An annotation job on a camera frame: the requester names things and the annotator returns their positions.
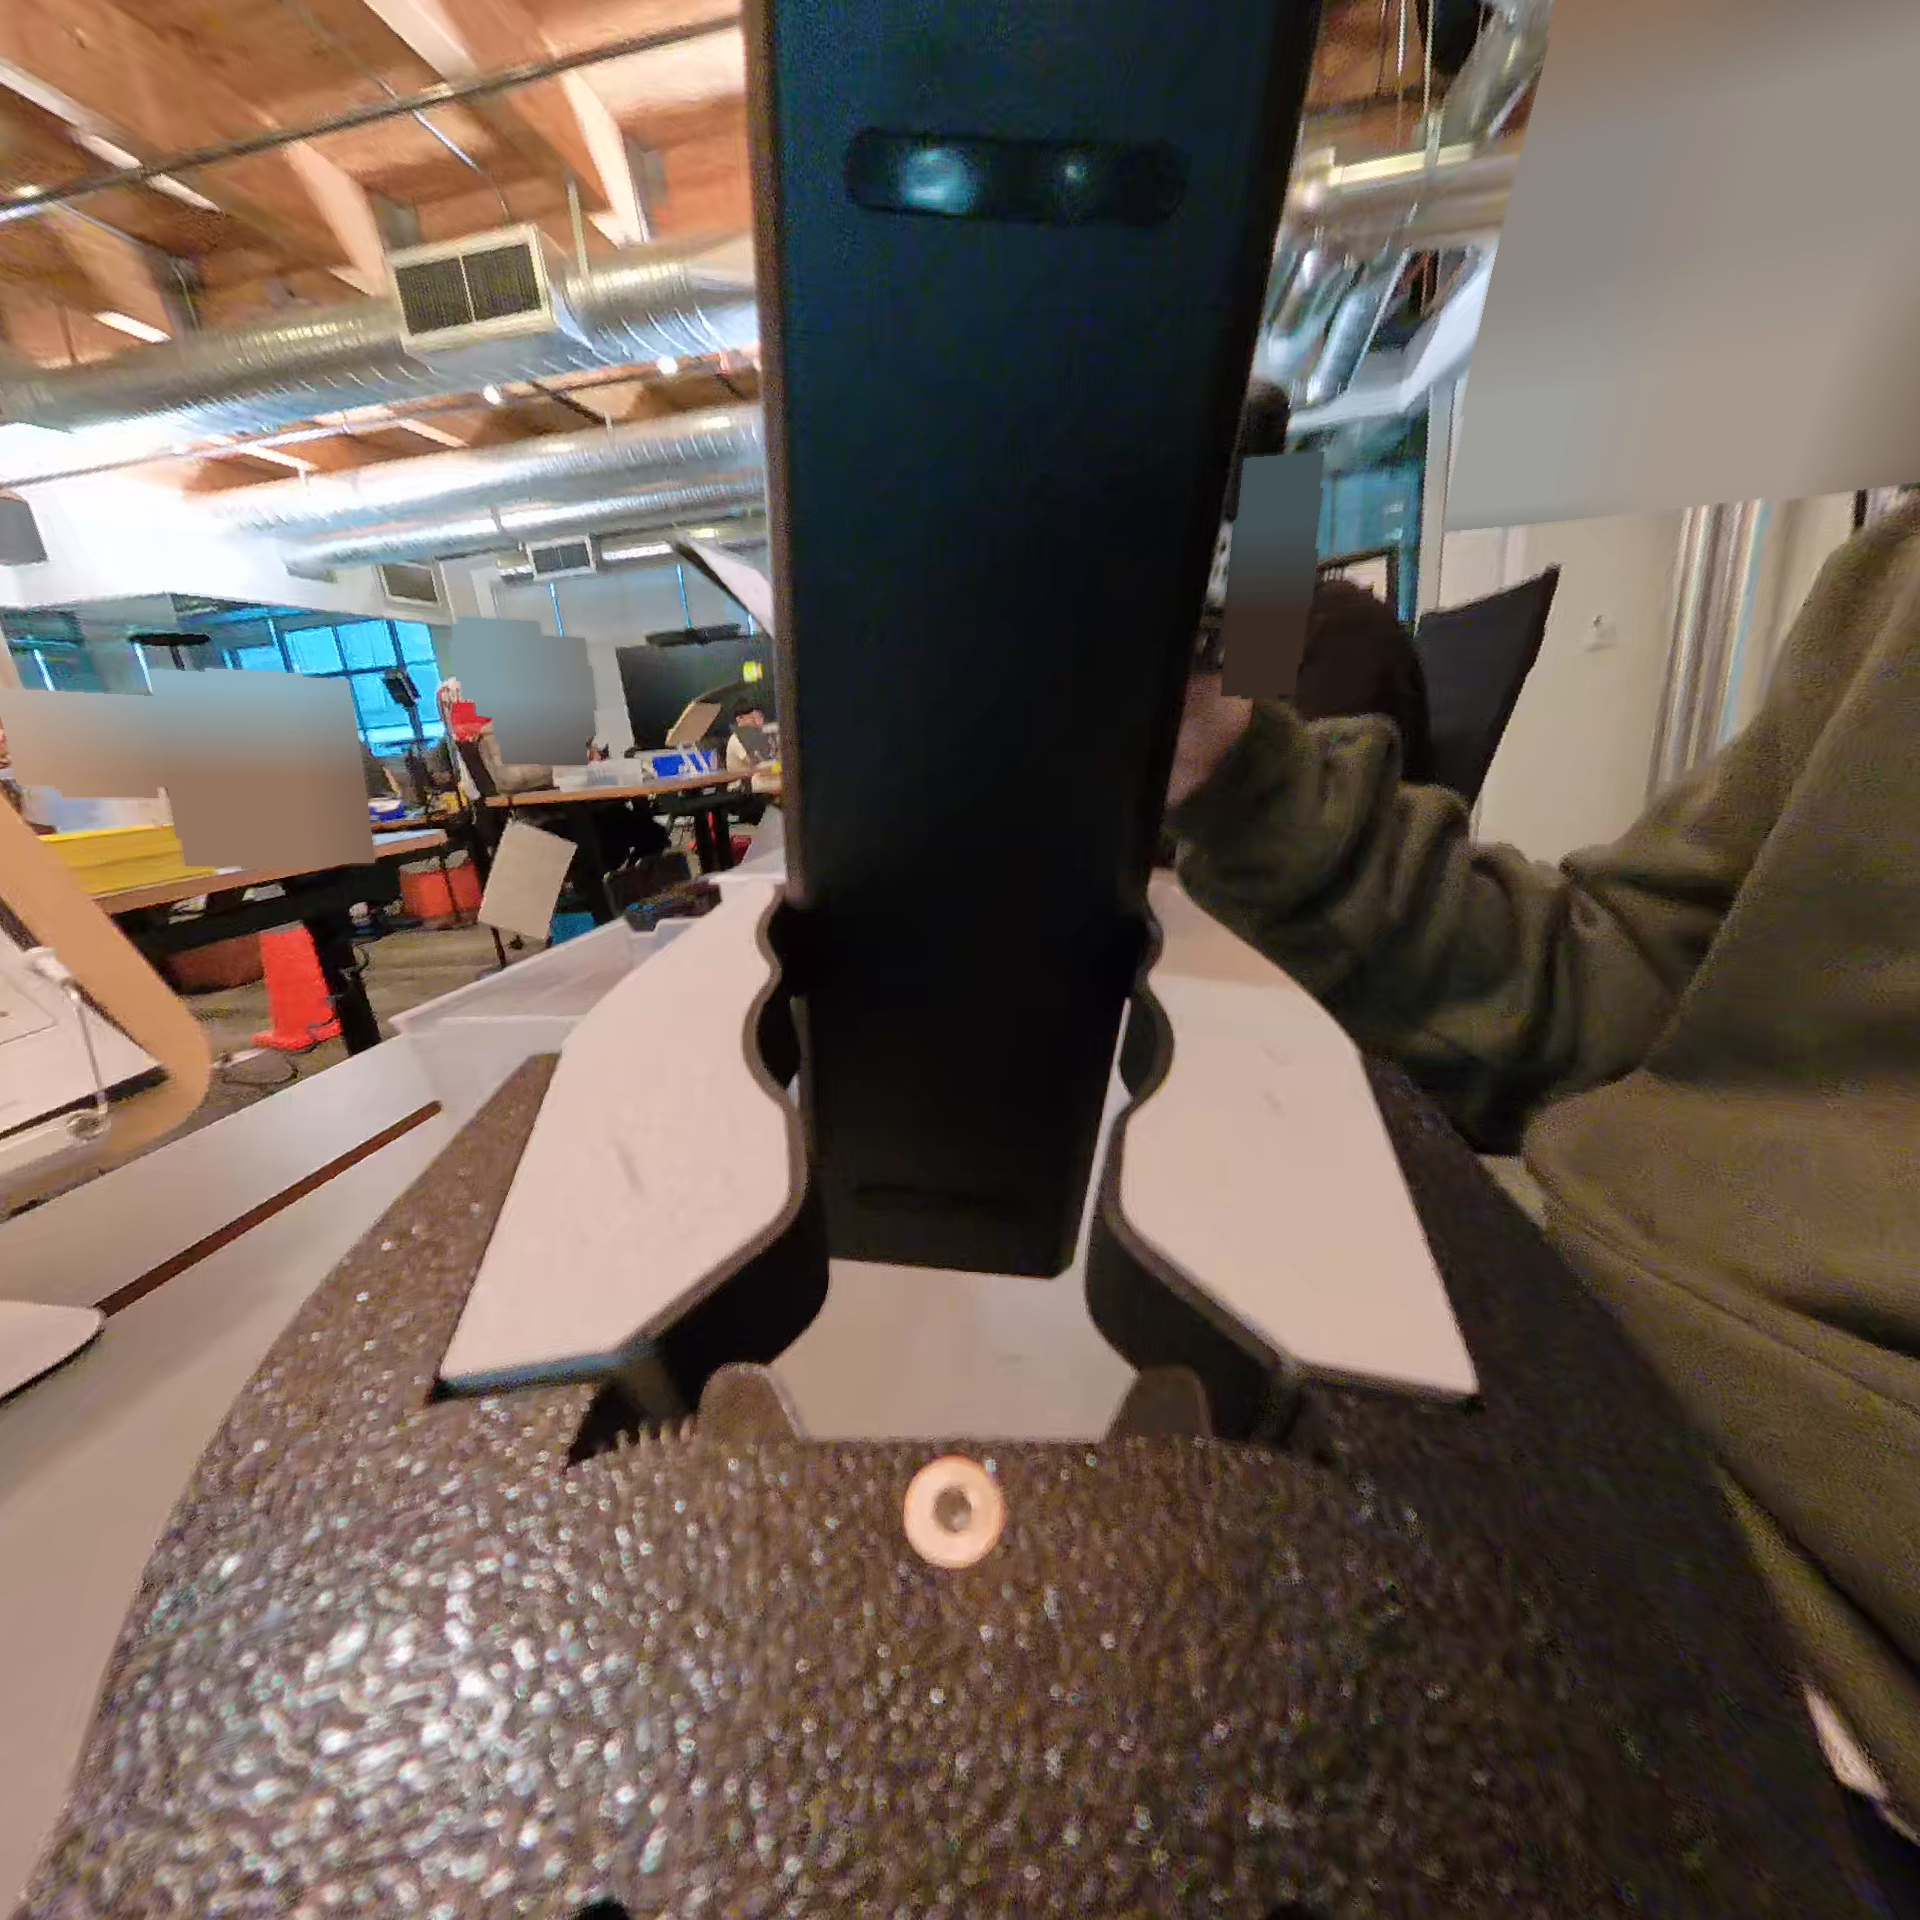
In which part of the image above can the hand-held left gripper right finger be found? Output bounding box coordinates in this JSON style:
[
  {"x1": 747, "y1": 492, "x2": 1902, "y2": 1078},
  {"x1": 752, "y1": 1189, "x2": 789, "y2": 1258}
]
[{"x1": 1084, "y1": 866, "x2": 1481, "y2": 1439}]

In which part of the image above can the silver ventilation duct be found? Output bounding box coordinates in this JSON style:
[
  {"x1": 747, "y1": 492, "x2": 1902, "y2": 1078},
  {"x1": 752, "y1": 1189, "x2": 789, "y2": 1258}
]
[
  {"x1": 218, "y1": 406, "x2": 771, "y2": 576},
  {"x1": 0, "y1": 247, "x2": 761, "y2": 440}
]

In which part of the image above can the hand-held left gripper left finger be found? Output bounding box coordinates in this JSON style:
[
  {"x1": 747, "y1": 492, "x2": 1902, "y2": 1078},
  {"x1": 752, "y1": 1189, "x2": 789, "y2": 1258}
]
[{"x1": 434, "y1": 872, "x2": 835, "y2": 1426}]

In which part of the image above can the wooden background desk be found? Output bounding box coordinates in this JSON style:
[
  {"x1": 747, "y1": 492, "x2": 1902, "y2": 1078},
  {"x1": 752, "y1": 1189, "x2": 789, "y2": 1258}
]
[{"x1": 89, "y1": 827, "x2": 456, "y2": 1055}]

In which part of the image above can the white sign board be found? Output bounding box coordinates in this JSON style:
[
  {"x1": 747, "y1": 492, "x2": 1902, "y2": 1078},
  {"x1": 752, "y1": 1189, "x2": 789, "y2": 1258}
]
[{"x1": 477, "y1": 820, "x2": 580, "y2": 951}]

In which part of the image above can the white flat base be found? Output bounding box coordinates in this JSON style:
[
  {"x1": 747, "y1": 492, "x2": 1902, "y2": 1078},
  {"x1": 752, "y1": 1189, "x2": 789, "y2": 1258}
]
[{"x1": 0, "y1": 1298, "x2": 108, "y2": 1407}]

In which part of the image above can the person in olive hoodie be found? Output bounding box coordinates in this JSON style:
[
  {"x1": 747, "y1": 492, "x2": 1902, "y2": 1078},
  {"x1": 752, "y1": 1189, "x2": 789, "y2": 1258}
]
[{"x1": 1515, "y1": 495, "x2": 1920, "y2": 1920}]

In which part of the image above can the orange traffic cone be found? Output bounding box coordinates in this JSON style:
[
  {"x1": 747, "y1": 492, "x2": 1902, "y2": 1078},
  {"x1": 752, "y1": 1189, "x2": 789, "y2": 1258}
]
[{"x1": 252, "y1": 922, "x2": 350, "y2": 1052}]

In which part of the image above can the yellow stack of sheets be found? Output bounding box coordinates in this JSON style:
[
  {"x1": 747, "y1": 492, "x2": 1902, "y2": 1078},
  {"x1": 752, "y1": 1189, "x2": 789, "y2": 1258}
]
[{"x1": 41, "y1": 822, "x2": 214, "y2": 890}]

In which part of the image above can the person's right hand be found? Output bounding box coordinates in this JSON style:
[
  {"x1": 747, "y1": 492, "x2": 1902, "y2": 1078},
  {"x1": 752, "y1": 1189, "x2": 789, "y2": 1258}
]
[{"x1": 1169, "y1": 693, "x2": 1260, "y2": 819}]

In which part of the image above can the white air vent box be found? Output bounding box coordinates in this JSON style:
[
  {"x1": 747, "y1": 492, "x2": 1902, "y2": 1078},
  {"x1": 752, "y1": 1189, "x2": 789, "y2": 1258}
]
[{"x1": 385, "y1": 224, "x2": 569, "y2": 356}]

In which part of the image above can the black usb hub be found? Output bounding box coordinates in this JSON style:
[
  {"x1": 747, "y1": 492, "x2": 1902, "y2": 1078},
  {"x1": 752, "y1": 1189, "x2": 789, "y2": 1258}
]
[{"x1": 744, "y1": 0, "x2": 1326, "y2": 1279}]

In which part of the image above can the cardboard panel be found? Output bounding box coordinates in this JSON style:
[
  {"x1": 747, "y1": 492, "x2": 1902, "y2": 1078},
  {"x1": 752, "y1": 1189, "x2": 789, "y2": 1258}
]
[{"x1": 0, "y1": 791, "x2": 214, "y2": 1149}]

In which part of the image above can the black chair back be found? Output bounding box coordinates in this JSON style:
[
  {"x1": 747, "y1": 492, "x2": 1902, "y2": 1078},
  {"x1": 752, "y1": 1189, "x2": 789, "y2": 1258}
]
[{"x1": 1416, "y1": 565, "x2": 1563, "y2": 807}]

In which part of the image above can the black monitor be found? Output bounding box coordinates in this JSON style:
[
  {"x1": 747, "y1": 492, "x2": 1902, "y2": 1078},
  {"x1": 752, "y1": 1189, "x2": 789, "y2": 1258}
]
[{"x1": 616, "y1": 636, "x2": 778, "y2": 755}]

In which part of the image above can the person's right forearm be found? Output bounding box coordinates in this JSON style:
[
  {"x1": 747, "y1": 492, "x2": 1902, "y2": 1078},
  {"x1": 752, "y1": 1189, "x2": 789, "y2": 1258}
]
[{"x1": 1169, "y1": 696, "x2": 1801, "y2": 1149}]

